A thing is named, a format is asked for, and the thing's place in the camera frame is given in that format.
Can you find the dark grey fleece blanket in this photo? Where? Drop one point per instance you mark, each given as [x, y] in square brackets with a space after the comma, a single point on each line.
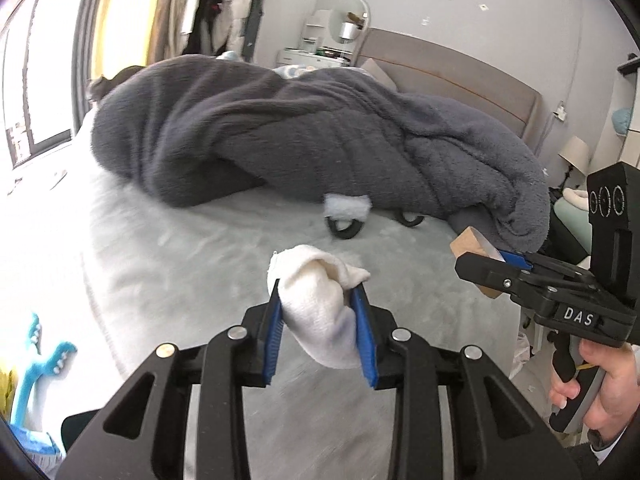
[193, 129]

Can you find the grey curtain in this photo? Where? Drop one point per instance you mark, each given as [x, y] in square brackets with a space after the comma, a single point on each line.
[81, 59]

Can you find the beige upholstered headboard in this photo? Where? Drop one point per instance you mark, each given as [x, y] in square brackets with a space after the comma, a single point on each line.
[419, 66]

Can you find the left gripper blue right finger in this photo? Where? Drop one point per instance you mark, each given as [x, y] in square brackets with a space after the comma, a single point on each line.
[366, 342]

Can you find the yellow curtain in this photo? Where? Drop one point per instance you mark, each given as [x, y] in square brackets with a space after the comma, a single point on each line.
[121, 35]

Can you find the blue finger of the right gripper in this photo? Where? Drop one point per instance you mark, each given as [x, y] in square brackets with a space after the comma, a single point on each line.
[487, 272]
[516, 260]

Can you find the person's right hand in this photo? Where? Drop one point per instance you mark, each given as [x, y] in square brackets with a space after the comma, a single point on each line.
[617, 401]

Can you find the light blue patterned quilt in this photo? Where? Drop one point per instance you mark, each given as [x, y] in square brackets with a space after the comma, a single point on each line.
[286, 72]

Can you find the black trash bin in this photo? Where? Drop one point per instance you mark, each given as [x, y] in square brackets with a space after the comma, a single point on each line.
[73, 426]

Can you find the bedside lamp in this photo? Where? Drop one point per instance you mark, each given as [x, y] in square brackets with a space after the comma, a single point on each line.
[576, 154]

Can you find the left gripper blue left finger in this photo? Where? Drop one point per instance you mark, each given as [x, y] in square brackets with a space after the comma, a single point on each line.
[274, 326]

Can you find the white dressing table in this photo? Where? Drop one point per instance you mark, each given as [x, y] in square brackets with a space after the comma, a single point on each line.
[327, 40]

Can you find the clothes rack with clothes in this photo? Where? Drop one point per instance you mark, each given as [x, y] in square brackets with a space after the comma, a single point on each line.
[228, 28]

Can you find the window with dark frame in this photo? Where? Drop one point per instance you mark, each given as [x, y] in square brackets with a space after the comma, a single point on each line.
[36, 112]

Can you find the blue dinosaur toy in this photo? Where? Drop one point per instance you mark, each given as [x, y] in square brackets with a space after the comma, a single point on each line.
[37, 366]

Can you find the round vanity mirror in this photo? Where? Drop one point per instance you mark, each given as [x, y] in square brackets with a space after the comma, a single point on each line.
[350, 17]

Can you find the blue white paper bag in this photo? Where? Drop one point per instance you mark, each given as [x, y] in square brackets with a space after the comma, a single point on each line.
[39, 447]

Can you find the white sock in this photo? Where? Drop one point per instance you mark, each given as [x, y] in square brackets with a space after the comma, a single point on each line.
[313, 287]

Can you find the yellow plastic bag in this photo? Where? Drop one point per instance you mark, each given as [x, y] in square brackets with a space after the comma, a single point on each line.
[8, 384]

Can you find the bed with light grey sheet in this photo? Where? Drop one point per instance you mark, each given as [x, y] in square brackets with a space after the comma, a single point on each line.
[156, 273]

